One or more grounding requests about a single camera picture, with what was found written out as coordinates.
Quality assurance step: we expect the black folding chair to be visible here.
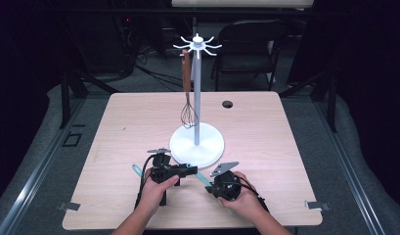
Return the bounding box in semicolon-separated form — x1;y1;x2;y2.
210;19;289;92

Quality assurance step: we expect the white board table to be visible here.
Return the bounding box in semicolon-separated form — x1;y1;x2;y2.
171;0;314;9

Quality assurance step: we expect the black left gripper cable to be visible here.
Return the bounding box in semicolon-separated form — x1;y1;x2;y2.
134;154;156;210

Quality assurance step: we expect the person's right hand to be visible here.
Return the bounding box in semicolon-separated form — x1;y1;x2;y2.
219;171;266;223

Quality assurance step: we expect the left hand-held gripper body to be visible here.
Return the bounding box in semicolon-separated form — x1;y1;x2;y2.
147;148;189;184

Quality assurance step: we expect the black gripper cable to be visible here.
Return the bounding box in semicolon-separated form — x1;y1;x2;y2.
240;181;270;213
134;154;156;210

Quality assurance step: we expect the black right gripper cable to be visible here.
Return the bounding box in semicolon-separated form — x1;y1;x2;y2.
240;181;270;213

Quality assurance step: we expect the black metal frame stand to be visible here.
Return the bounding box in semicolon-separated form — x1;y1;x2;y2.
279;70;338;133
59;70;120;130

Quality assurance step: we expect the metal table edge bracket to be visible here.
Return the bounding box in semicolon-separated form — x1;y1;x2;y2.
59;202;81;212
304;200;331;212

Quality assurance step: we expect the wooden handle wire whisk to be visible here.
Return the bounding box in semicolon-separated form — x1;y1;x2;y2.
180;48;200;129

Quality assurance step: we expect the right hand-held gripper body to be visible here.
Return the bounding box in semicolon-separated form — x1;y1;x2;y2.
209;161;243;201

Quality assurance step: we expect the aluminium floor rail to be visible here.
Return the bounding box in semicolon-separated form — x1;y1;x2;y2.
0;97;88;235
313;97;387;235

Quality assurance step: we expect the person's left hand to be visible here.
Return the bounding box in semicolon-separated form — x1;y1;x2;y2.
137;167;181;213

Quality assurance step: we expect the white utensil stand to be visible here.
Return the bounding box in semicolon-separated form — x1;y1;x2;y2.
168;32;226;169

